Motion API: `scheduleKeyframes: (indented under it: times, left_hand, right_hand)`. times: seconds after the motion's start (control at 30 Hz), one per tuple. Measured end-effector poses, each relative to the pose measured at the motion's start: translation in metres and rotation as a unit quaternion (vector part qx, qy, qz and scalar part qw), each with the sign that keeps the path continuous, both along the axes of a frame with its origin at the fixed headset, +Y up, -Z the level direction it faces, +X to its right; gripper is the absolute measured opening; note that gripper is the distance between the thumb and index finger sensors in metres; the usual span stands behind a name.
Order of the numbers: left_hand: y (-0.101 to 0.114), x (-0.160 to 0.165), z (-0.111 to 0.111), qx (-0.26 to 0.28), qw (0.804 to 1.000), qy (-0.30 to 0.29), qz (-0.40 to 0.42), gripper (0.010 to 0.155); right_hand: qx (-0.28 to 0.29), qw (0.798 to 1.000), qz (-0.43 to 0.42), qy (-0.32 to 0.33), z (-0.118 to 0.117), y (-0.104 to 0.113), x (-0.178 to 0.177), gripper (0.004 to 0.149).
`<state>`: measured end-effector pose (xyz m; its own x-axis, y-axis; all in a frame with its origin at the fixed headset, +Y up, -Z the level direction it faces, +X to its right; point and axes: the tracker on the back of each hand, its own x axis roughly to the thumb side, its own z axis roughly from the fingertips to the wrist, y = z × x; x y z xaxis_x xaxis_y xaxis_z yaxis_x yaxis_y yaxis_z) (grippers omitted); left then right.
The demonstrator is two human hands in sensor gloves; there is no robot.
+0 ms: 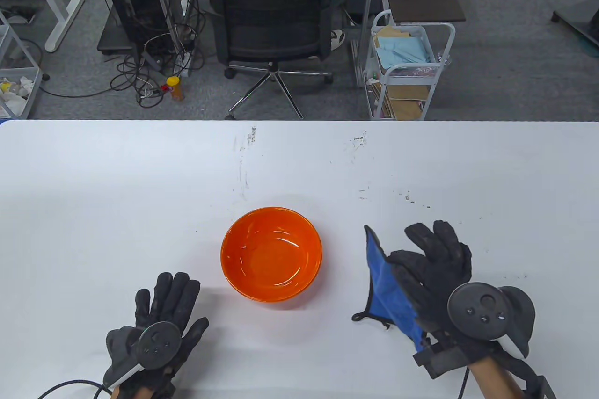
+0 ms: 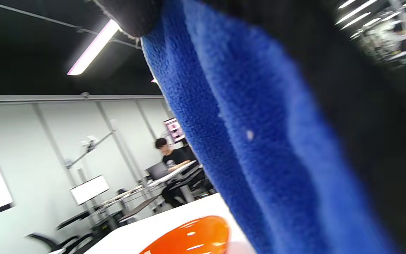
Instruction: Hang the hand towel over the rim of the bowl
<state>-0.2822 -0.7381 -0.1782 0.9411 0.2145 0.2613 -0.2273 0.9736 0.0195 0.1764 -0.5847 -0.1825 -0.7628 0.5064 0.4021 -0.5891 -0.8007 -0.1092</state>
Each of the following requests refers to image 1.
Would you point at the person's left little finger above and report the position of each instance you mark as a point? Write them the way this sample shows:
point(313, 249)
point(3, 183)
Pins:
point(142, 308)

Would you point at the brown cardboard sheets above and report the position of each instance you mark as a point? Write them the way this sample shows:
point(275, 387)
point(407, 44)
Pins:
point(407, 102)

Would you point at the person's left hand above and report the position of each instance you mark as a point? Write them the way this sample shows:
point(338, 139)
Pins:
point(175, 310)

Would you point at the person's left forearm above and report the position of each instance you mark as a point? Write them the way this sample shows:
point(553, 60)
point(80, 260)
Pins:
point(133, 392)

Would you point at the white power strip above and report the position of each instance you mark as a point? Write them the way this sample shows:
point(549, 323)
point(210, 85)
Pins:
point(183, 64)

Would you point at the person's right hand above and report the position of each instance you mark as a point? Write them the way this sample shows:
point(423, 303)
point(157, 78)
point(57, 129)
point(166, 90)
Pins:
point(433, 272)

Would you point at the person's right thumb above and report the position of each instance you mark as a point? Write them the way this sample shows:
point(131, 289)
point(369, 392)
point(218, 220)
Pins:
point(406, 262)

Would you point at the person's right middle finger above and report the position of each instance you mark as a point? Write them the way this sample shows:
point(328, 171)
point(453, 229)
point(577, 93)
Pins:
point(445, 241)

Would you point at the orange bottle with yellow cap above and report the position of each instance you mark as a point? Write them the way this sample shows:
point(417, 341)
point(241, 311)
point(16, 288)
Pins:
point(175, 88)

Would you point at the person's left middle finger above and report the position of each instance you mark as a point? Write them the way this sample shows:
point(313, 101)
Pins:
point(178, 295)

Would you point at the person's left thumb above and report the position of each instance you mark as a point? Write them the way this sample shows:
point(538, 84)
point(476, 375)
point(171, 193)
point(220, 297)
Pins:
point(199, 332)

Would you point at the metal pole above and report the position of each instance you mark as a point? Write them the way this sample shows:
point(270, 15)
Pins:
point(367, 20)

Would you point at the black wrist mount bracket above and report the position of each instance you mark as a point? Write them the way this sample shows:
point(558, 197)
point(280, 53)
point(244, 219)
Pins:
point(449, 357)

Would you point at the orange plastic bowl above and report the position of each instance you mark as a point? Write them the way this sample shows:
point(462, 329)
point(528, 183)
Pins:
point(271, 254)

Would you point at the white desk with black top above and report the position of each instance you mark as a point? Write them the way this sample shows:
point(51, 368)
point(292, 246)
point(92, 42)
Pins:
point(58, 1)

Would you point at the black mesh office chair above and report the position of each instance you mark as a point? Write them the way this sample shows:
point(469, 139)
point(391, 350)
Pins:
point(273, 20)

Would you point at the black round wrist controller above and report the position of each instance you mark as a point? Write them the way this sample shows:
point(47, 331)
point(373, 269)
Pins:
point(482, 310)
point(157, 345)

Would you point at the blue cloth with black trim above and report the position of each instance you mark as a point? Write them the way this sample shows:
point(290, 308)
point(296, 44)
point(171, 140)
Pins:
point(388, 286)

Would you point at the person's right forearm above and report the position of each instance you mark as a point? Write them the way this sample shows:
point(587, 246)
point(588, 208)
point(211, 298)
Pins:
point(493, 378)

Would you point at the light blue papers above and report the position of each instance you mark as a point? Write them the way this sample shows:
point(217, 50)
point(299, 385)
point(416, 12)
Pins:
point(402, 52)

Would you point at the black stand base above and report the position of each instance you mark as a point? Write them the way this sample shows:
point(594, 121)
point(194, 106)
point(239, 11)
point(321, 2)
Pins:
point(578, 20)

